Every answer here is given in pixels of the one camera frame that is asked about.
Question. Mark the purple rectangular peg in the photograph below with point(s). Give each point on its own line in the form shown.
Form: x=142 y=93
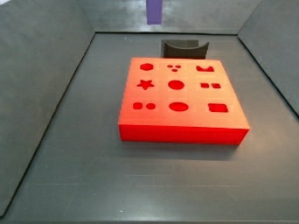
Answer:
x=154 y=11

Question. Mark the red shape-sorter block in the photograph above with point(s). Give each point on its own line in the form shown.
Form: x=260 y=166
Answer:
x=179 y=100

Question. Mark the black curved holder block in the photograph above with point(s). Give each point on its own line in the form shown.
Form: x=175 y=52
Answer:
x=183 y=49

